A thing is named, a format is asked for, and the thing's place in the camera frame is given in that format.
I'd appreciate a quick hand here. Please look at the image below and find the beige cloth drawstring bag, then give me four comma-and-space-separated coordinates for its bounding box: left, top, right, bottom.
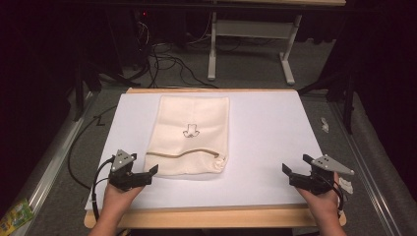
143, 94, 231, 178

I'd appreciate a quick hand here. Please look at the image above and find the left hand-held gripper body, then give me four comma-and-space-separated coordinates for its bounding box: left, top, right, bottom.
107, 148, 153, 193

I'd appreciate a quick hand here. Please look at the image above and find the black metal stand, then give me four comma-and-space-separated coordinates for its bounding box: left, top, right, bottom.
297, 70, 358, 136
72, 57, 103, 123

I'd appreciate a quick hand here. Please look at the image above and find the white metal desk frame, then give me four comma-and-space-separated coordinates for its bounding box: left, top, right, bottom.
207, 11, 305, 88

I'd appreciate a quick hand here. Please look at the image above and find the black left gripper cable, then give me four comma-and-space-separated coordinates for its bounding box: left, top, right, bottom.
90, 156, 116, 222

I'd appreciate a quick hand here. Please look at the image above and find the person's right hand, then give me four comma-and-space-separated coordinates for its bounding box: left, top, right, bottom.
296, 171, 344, 221

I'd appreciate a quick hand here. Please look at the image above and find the crumpled white paper scrap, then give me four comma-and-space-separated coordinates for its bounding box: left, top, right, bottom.
337, 176, 355, 196

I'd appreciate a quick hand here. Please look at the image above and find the person's left hand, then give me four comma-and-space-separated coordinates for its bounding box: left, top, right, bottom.
101, 181, 146, 219

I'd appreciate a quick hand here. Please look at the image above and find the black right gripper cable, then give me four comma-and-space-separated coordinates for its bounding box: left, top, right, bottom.
332, 181, 345, 212

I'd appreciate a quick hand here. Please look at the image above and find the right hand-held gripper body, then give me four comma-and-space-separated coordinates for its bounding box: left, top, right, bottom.
288, 154, 355, 197

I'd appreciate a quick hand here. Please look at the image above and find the yellow green snack packet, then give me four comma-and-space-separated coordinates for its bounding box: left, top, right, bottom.
0, 198, 35, 236

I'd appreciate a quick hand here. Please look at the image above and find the tangle of black cables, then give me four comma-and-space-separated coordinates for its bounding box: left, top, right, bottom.
131, 13, 219, 90

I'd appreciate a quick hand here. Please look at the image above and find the long black floor cable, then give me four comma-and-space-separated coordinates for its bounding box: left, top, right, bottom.
67, 104, 118, 191

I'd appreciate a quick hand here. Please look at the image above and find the aluminium floor rail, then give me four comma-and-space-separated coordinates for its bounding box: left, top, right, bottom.
327, 100, 406, 236
9, 91, 99, 236

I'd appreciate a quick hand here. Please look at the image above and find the white table mat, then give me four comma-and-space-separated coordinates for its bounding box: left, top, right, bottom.
84, 90, 325, 211

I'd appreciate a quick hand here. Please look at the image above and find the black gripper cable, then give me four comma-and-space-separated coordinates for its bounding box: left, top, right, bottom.
90, 156, 116, 222
332, 181, 345, 212

